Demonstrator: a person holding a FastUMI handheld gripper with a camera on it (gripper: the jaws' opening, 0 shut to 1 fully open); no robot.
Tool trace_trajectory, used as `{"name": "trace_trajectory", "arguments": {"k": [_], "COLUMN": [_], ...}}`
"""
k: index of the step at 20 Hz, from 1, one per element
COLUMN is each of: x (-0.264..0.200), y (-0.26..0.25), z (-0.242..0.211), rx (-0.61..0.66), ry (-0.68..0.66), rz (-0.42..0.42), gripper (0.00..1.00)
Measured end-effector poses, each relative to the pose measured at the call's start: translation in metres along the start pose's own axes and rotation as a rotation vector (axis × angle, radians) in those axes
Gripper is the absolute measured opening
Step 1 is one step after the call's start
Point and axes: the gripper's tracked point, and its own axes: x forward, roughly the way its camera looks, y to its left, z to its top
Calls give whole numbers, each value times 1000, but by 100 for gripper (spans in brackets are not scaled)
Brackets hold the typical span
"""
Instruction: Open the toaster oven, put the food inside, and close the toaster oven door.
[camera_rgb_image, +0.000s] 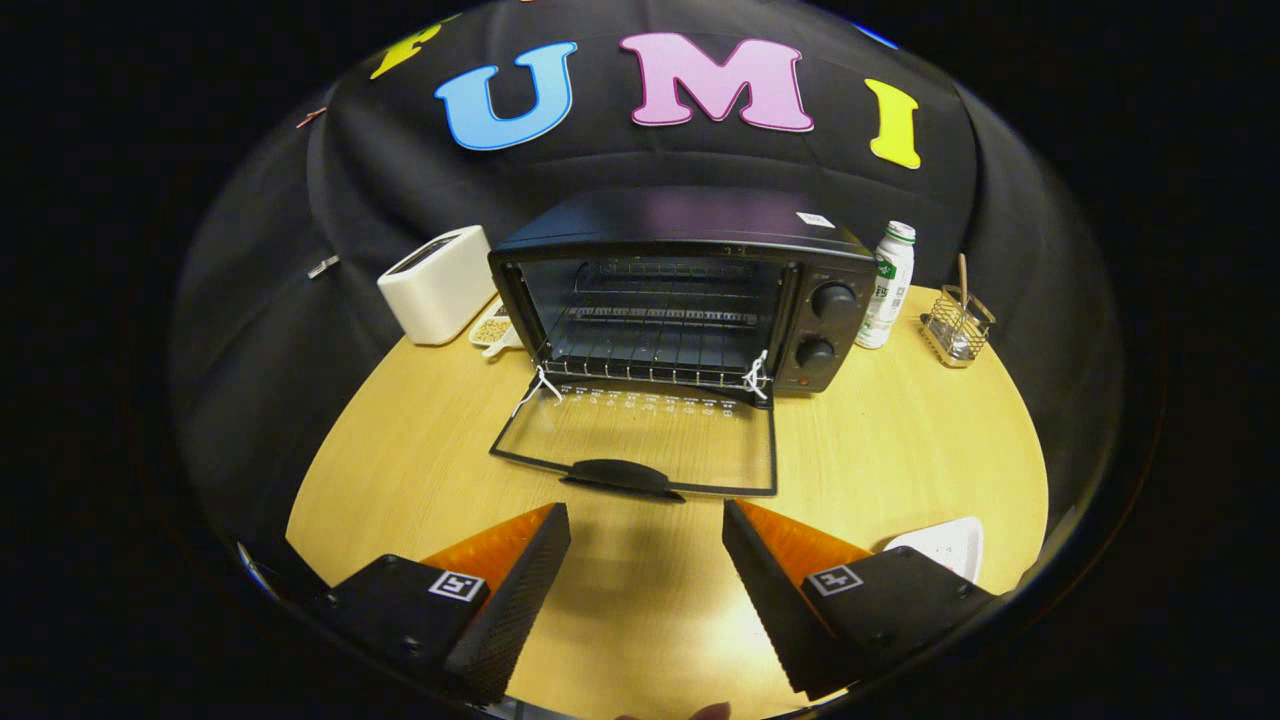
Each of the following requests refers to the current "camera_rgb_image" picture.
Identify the wooden stick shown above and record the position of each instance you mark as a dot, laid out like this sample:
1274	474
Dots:
963	275

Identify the pink clip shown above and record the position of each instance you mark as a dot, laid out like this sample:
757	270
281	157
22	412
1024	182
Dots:
310	117

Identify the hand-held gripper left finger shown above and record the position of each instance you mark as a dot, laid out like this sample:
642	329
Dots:
520	610

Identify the white toaster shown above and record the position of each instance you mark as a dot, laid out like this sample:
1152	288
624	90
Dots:
440	290

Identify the white plate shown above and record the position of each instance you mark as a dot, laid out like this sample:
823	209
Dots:
945	545

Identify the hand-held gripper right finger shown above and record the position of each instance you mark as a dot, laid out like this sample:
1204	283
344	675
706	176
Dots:
765	610

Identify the white drink bottle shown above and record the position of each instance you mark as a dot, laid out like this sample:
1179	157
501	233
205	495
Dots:
888	290

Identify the black toaster oven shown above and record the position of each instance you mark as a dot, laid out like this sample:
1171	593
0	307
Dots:
680	215

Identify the white dish of grains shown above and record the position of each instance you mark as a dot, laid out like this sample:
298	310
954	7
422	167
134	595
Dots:
490	328

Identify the silver clip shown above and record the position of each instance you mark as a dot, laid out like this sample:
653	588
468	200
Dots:
322	267

